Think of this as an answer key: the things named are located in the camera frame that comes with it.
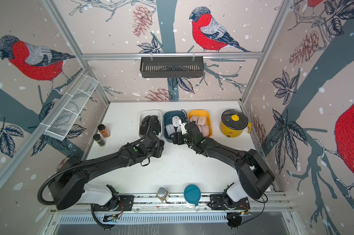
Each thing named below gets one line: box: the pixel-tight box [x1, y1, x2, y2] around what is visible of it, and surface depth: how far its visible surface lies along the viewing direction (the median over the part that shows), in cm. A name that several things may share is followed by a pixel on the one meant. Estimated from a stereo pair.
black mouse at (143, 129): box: [139, 123, 148, 136], surface depth 100 cm
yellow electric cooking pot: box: [219, 113, 249, 139], surface depth 95 cm
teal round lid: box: [183, 184, 201, 207], surface depth 71 cm
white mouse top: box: [172, 115, 180, 127], surface depth 108 cm
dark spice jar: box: [92, 133, 107, 147], surface depth 92 cm
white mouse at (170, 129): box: [165, 123, 177, 137], surface depth 103 cm
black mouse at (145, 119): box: [141, 115, 151, 124], surface depth 106 cm
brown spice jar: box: [97, 123, 111, 138], surface depth 97 cm
